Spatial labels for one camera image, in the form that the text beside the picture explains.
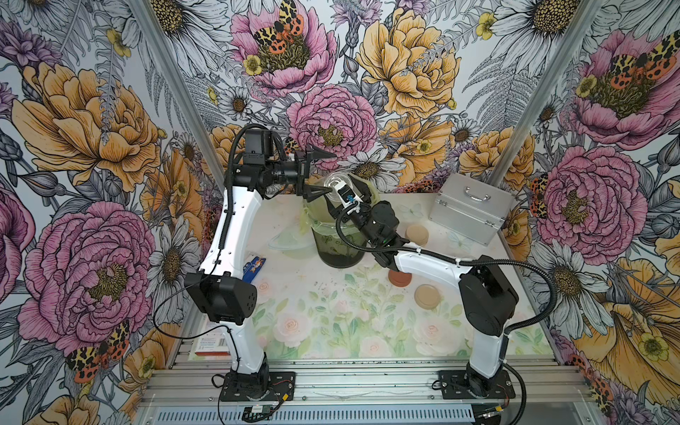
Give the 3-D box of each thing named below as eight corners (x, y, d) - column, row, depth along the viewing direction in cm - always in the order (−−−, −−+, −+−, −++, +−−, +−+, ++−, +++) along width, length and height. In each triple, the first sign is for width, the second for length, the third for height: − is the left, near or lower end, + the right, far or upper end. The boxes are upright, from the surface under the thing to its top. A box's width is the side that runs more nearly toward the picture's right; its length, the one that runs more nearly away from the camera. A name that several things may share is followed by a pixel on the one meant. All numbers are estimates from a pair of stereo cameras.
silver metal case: (419, 219, 116) (428, 191, 104) (439, 192, 127) (450, 164, 114) (481, 251, 106) (499, 224, 93) (497, 219, 117) (516, 191, 104)
